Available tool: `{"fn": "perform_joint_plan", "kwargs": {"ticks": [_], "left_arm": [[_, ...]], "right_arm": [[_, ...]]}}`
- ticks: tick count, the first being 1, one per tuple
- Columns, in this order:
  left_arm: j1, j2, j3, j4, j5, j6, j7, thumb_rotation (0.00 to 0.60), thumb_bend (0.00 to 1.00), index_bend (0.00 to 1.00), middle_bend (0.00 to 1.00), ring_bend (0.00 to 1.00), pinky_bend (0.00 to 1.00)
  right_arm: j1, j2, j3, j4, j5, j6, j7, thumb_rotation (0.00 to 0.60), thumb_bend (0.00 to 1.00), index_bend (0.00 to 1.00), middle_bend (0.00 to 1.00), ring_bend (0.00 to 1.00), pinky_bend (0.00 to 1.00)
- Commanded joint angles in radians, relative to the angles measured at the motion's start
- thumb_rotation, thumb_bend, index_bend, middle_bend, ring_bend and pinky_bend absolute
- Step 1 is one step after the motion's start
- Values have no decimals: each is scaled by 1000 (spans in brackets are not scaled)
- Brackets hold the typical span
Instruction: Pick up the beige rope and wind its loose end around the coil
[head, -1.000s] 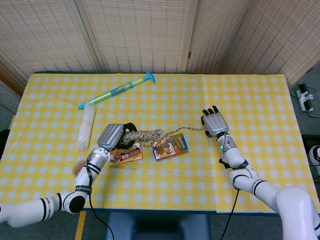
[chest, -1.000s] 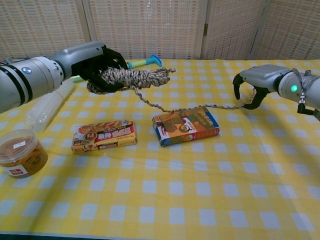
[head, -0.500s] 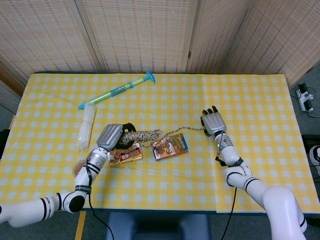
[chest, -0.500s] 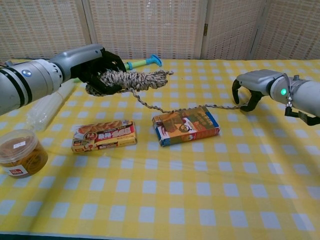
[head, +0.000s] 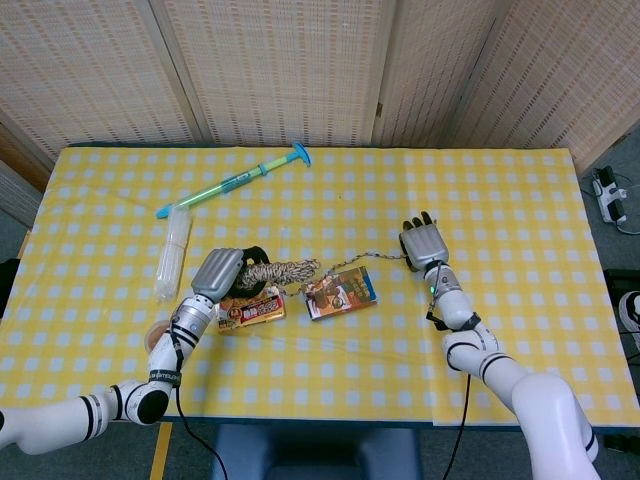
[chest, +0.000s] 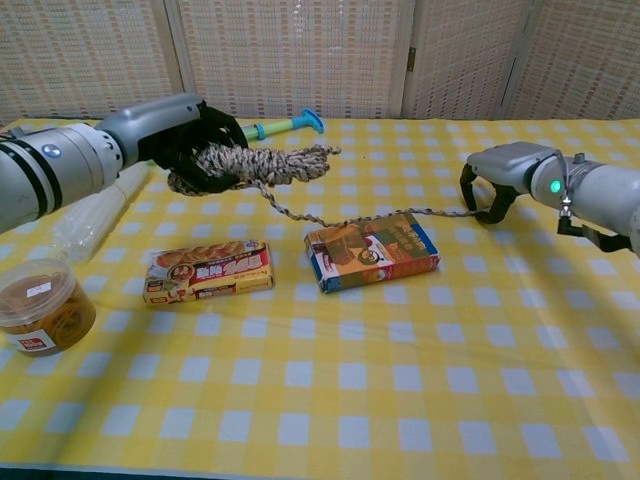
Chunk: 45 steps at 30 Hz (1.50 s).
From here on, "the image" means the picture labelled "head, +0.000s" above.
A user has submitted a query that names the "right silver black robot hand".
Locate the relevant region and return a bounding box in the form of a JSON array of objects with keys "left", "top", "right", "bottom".
[{"left": 398, "top": 211, "right": 450, "bottom": 273}]

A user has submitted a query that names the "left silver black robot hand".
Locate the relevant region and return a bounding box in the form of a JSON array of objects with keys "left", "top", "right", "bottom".
[{"left": 191, "top": 244, "right": 271, "bottom": 304}]

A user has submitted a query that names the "braided white black tan rope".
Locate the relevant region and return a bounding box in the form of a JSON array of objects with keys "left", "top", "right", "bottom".
[{"left": 234, "top": 252, "right": 411, "bottom": 296}]

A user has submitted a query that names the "red yellow curry box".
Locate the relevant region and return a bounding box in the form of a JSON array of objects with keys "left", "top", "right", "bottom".
[{"left": 217, "top": 285, "right": 288, "bottom": 335}]

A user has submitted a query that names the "green blue plastic hand pump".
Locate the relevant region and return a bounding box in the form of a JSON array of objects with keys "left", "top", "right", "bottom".
[{"left": 154, "top": 142, "right": 312, "bottom": 220}]

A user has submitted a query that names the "round brown snack container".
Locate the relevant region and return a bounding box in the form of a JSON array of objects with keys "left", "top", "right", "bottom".
[{"left": 143, "top": 319, "right": 171, "bottom": 354}]

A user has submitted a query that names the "orange blue cardboard box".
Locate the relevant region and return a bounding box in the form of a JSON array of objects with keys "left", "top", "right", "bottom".
[{"left": 303, "top": 265, "right": 379, "bottom": 321}]

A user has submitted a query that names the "yellow white checkered tablecloth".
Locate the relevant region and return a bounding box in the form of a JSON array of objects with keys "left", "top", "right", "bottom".
[{"left": 0, "top": 144, "right": 616, "bottom": 429}]

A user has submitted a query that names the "yellow floor tape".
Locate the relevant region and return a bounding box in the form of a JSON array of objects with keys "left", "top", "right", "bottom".
[{"left": 149, "top": 422, "right": 174, "bottom": 480}]

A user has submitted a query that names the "white power strip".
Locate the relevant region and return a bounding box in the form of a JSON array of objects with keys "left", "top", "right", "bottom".
[{"left": 592, "top": 167, "right": 631, "bottom": 225}]

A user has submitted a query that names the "black box on floor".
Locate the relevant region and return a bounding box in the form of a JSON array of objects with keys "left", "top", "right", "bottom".
[{"left": 603, "top": 268, "right": 640, "bottom": 301}]

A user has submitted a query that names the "blue chair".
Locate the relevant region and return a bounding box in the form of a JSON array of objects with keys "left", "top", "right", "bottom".
[{"left": 209, "top": 424, "right": 424, "bottom": 480}]

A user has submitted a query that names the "black object beside table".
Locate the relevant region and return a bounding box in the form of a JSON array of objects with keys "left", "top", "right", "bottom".
[{"left": 0, "top": 258, "right": 21, "bottom": 319}]

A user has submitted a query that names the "woven folding screen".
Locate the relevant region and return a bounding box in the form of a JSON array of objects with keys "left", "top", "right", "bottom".
[{"left": 0, "top": 0, "right": 640, "bottom": 174}]

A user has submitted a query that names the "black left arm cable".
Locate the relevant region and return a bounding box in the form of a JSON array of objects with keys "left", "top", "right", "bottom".
[{"left": 168, "top": 319, "right": 229, "bottom": 480}]

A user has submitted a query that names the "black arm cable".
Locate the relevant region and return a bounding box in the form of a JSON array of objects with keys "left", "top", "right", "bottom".
[
  {"left": 168, "top": 319, "right": 229, "bottom": 480},
  {"left": 426, "top": 262, "right": 474, "bottom": 480}
]

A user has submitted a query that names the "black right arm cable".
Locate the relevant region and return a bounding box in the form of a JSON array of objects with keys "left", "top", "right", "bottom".
[{"left": 426, "top": 262, "right": 474, "bottom": 480}]

